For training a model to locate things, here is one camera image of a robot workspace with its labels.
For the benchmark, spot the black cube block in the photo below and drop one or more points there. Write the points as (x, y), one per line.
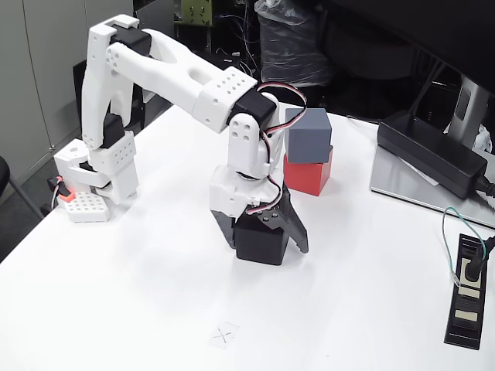
(259, 247)

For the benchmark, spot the grey cube block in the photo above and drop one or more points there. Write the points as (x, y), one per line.
(313, 139)

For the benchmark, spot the red cube block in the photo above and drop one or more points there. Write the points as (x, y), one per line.
(309, 178)

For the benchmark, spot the white perforated table clamp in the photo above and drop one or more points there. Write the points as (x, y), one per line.
(87, 208)

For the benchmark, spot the black power adapter brick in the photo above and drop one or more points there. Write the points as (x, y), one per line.
(425, 154)

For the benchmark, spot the plastic-wrapped black bin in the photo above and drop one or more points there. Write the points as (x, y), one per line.
(286, 38)

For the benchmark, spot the black power plug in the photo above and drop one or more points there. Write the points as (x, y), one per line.
(472, 268)

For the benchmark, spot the green circuit board panel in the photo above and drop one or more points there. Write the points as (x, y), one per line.
(197, 11)

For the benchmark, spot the black power strip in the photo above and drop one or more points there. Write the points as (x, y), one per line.
(464, 324)

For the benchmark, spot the crumpled white plastic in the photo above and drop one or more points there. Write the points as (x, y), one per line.
(485, 139)

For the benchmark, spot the silver monitor stand neck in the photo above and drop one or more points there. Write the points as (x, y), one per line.
(470, 112)

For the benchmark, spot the black chair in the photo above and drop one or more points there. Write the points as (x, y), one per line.
(3, 174)

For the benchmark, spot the silver monitor base plate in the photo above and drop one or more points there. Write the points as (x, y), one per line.
(398, 185)

